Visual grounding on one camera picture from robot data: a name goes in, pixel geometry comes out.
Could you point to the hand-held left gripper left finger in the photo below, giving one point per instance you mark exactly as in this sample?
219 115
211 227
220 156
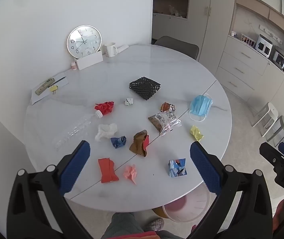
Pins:
75 169

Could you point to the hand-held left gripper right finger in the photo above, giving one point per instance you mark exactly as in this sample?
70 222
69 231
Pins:
204 169

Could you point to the blue face mask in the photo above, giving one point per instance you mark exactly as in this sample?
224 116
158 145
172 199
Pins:
201 105

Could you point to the black foam net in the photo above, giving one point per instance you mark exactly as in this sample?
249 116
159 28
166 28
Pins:
145 86

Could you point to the person's right hand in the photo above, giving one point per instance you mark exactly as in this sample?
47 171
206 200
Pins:
279 214

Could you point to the white stool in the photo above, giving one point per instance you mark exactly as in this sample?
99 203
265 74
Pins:
279 129
265 115

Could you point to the blue printed carton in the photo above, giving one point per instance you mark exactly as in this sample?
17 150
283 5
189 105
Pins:
178 167

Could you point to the red flat packet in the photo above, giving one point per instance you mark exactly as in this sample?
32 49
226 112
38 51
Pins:
107 170

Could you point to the yellow crumpled paper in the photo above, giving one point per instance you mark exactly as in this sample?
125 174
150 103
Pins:
196 132

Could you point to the clear plastic bottle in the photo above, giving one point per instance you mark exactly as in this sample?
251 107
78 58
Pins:
75 129

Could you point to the clear plastic bin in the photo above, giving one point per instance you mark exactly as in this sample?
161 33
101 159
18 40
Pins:
186 208

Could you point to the white crumpled tissue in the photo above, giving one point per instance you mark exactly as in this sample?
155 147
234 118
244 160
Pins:
105 131

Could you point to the blue crumpled paper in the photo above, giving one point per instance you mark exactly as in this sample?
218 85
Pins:
118 141

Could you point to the pink crumpled paper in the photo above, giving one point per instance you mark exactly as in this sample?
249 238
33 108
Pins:
131 173

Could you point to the clear snack wrapper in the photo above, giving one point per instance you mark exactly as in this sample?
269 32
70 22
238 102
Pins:
164 122

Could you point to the brown crumpled paper bag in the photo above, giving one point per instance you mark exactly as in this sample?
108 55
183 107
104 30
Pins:
139 144

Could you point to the red crumpled paper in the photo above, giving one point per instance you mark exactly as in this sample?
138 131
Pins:
105 107

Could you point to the orange crumpled snack wrapper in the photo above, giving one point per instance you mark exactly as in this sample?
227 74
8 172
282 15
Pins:
168 107

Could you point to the person's trouser leg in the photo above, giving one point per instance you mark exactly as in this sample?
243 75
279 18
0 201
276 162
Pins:
122 226

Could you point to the grey slipper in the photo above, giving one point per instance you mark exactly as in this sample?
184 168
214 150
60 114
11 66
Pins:
154 224

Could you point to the yellow binder clip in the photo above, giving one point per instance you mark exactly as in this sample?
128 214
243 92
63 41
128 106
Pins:
53 89

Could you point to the white paper sheet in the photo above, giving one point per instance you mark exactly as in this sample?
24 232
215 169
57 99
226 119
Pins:
38 94

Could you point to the small white crumpled paper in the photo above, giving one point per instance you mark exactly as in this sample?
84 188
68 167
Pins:
129 101

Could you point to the beige drawer cabinet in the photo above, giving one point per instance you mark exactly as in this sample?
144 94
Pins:
246 67

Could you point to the green patterned remote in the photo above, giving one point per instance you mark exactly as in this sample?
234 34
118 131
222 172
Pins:
44 86

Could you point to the black pen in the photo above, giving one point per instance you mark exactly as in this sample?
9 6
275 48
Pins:
59 80

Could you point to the silver toaster oven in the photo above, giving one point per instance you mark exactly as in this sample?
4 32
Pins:
279 59

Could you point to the small pink bottle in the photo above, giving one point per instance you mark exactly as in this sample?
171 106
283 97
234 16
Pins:
74 65

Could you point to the white countertop appliance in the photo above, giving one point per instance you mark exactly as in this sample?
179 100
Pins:
264 45

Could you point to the white cardboard box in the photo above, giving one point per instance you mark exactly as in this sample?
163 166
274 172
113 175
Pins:
89 60

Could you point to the small jar rack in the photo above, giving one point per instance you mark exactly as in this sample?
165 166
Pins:
248 39

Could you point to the white mug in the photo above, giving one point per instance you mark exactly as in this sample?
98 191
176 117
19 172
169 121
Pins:
110 49

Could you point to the grey chair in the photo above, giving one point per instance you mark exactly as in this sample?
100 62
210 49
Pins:
179 46

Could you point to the white paper roll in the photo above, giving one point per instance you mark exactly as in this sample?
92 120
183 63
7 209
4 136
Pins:
122 48

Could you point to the white hook rail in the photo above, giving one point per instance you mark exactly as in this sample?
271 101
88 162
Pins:
270 32

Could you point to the round wall clock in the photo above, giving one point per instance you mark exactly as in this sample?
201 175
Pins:
84 41

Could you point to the open wall niche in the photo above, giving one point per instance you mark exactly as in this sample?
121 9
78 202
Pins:
171 7

